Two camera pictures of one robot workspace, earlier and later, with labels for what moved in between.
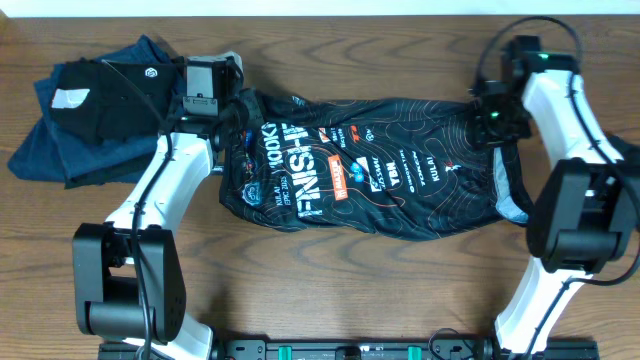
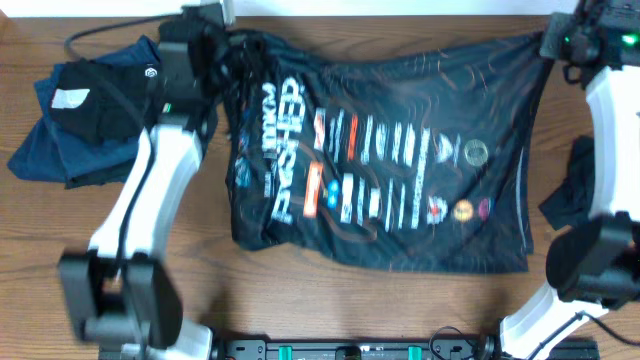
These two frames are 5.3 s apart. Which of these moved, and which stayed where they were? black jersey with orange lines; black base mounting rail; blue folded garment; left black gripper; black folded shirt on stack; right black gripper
Moved: left black gripper; right black gripper; black jersey with orange lines
Stayed: black folded shirt on stack; black base mounting rail; blue folded garment
